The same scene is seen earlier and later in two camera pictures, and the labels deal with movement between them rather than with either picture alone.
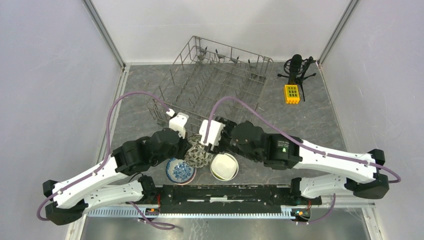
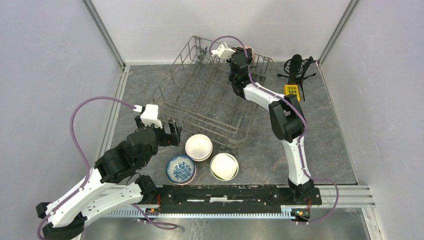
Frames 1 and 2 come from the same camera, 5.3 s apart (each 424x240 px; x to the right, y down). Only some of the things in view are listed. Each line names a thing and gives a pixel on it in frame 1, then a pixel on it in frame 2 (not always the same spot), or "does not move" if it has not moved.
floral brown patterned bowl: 196,154 to 253,55
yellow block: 291,94 does not move
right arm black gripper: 229,126 to 241,51
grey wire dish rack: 210,81 does not move
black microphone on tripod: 296,67 does not move
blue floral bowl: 178,171 does not move
